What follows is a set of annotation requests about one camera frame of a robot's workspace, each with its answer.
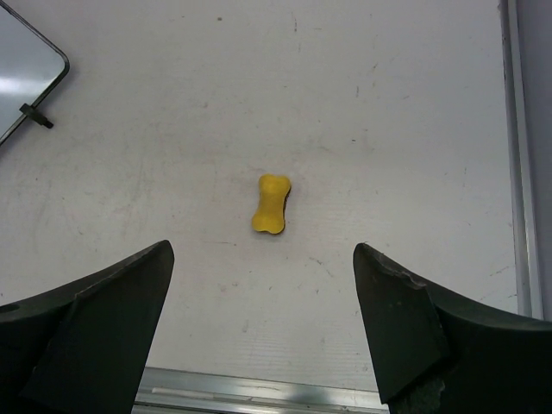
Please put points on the yellow black whiteboard eraser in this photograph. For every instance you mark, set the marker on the yellow black whiteboard eraser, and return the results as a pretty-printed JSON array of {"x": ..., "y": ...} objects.
[{"x": 269, "y": 216}]

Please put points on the aluminium table frame rail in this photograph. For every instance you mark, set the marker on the aluminium table frame rail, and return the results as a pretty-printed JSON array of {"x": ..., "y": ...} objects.
[{"x": 315, "y": 155}]

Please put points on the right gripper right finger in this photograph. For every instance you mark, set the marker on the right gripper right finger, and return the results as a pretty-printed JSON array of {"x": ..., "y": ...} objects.
[{"x": 436, "y": 351}]

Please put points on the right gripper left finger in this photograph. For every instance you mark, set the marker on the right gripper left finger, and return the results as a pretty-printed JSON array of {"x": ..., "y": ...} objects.
[{"x": 83, "y": 347}]

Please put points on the small black-framed whiteboard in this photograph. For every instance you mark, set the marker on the small black-framed whiteboard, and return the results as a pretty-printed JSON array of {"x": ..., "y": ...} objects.
[{"x": 31, "y": 67}]

